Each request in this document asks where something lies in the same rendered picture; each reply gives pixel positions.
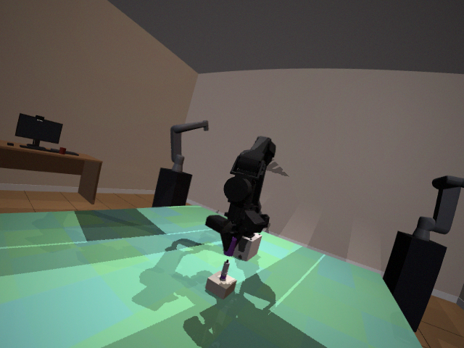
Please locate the beige square block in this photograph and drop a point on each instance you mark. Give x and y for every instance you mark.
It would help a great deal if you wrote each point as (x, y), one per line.
(221, 288)

